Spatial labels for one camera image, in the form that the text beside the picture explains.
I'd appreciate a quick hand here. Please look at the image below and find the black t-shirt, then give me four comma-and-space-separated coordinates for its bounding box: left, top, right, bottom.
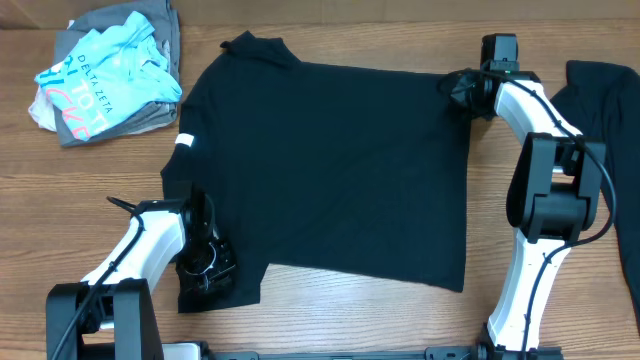
161, 33, 470, 313

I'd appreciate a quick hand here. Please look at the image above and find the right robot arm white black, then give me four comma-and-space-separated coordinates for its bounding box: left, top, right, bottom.
438, 69, 612, 359

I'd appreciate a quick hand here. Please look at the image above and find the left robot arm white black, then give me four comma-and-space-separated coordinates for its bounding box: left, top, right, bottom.
46, 189, 236, 360

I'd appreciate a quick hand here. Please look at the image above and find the light blue printed t-shirt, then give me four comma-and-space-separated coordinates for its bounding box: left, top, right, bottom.
34, 10, 182, 147

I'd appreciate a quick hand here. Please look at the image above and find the white folded garment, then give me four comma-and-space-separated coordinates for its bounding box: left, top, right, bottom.
28, 39, 73, 132

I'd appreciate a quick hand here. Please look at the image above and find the grey folded garment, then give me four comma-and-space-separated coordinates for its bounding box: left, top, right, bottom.
53, 0, 180, 147

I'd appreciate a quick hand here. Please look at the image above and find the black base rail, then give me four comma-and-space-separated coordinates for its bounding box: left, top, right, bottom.
203, 344, 564, 360

